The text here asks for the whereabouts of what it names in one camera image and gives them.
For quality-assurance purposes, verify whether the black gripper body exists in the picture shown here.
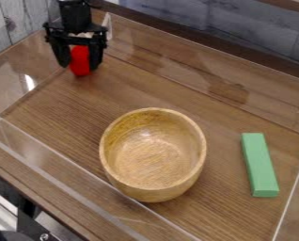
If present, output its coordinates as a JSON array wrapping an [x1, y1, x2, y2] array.
[[43, 0, 108, 48]]

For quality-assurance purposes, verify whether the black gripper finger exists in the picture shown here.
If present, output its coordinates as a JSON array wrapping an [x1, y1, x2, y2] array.
[[51, 40, 72, 68], [88, 43, 107, 71]]

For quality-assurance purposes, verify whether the red strawberry toy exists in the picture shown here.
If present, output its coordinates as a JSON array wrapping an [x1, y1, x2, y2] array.
[[70, 45, 91, 76]]

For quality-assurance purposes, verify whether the wooden bowl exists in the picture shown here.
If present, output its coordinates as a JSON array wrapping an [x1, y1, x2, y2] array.
[[99, 107, 207, 202]]

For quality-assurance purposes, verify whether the green rectangular block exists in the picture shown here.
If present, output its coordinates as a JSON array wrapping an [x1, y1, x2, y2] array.
[[242, 133, 280, 198]]

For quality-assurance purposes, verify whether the clear acrylic tray enclosure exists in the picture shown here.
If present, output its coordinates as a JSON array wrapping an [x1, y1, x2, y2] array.
[[0, 17, 299, 241]]

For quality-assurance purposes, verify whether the black clamp mount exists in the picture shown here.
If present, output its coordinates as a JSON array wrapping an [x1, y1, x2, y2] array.
[[16, 211, 60, 241]]

